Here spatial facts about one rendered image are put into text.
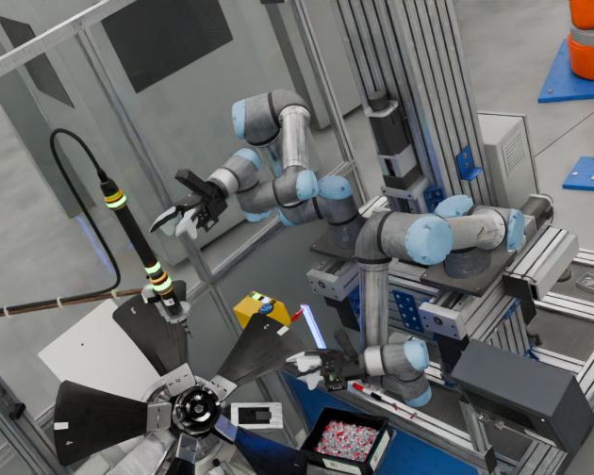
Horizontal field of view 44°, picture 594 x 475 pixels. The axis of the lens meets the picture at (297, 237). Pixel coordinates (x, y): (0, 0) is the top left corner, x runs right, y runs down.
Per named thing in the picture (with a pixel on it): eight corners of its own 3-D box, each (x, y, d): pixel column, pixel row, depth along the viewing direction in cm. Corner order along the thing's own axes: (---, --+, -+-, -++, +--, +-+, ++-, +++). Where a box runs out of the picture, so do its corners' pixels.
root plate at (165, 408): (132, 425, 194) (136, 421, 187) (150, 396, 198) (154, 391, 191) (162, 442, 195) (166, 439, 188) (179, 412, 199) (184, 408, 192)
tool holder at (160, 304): (155, 326, 185) (138, 297, 180) (164, 307, 191) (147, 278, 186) (187, 321, 183) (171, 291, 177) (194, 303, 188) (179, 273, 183)
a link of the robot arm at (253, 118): (325, 225, 259) (271, 106, 222) (286, 236, 262) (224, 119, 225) (324, 202, 267) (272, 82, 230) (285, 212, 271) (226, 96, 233)
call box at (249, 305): (242, 331, 253) (231, 308, 248) (263, 312, 258) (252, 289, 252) (272, 345, 242) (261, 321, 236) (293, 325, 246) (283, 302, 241)
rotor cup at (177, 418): (153, 425, 197) (160, 418, 186) (180, 378, 204) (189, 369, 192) (200, 452, 199) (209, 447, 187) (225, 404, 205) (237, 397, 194)
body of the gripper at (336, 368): (316, 375, 188) (362, 368, 184) (319, 349, 194) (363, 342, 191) (325, 393, 192) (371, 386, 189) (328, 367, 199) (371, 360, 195)
